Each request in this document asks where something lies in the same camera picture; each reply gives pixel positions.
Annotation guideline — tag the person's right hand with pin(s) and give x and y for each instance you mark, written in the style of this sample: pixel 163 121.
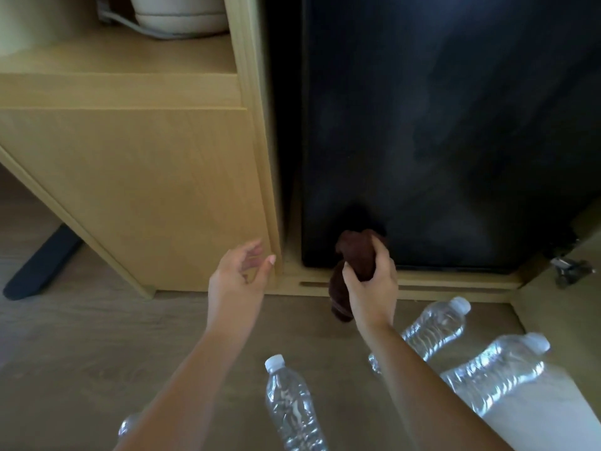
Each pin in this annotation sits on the person's right hand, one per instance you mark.
pixel 375 298

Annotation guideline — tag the person's left hand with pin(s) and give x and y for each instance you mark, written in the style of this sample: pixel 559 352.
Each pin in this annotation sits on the person's left hand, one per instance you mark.
pixel 232 291

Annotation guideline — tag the person's left forearm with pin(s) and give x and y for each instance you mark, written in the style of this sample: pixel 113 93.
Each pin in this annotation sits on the person's left forearm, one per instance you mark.
pixel 188 394

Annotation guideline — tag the person's white clothing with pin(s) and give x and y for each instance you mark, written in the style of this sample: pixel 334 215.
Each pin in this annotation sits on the person's white clothing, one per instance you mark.
pixel 544 418

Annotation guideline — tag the person's right forearm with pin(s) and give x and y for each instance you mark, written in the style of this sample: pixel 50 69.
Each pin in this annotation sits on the person's right forearm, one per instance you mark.
pixel 422 394

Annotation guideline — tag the dark brown cloth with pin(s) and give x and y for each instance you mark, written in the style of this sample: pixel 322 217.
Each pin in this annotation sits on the dark brown cloth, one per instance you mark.
pixel 359 258

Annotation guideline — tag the person's left thumb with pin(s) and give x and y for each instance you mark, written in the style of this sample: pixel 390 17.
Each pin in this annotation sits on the person's left thumb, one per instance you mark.
pixel 266 272

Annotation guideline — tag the black mini fridge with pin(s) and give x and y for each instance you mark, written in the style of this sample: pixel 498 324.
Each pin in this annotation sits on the black mini fridge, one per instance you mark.
pixel 446 126

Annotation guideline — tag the clear plastic water bottle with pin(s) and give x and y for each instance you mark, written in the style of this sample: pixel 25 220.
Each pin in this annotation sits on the clear plastic water bottle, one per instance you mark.
pixel 434 326
pixel 127 425
pixel 497 375
pixel 293 408

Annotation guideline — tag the light wooden cabinet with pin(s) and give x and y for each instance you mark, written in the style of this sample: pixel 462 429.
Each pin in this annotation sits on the light wooden cabinet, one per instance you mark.
pixel 141 183

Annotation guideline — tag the metal door hinge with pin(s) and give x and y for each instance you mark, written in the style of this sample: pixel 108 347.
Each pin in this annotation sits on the metal door hinge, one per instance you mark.
pixel 569 268

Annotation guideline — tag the open wooden cabinet door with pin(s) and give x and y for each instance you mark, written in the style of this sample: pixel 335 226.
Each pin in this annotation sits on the open wooden cabinet door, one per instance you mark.
pixel 563 319

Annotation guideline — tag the white electric kettle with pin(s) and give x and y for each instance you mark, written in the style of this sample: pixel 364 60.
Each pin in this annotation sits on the white electric kettle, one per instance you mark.
pixel 178 16

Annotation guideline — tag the black furniture foot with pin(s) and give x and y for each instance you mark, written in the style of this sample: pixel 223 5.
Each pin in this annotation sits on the black furniture foot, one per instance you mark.
pixel 42 267

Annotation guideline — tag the person's right thumb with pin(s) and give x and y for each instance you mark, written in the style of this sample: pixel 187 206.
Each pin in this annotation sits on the person's right thumb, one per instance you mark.
pixel 350 279

